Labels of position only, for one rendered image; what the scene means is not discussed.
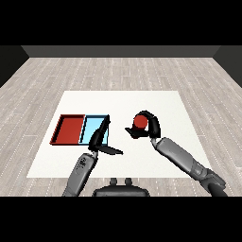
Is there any red open box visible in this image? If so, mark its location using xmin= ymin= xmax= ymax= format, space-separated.
xmin=49 ymin=113 xmax=86 ymax=147

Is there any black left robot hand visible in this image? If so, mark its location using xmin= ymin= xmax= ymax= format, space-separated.
xmin=87 ymin=114 xmax=124 ymax=156

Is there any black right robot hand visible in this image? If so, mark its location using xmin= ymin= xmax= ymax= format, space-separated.
xmin=125 ymin=110 xmax=162 ymax=140

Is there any red can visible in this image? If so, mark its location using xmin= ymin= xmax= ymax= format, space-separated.
xmin=132 ymin=114 xmax=149 ymax=131

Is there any dark grey robot body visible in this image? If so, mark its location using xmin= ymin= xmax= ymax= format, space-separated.
xmin=92 ymin=178 xmax=151 ymax=198

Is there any light blue open box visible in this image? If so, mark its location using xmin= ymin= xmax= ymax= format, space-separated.
xmin=78 ymin=114 xmax=112 ymax=147

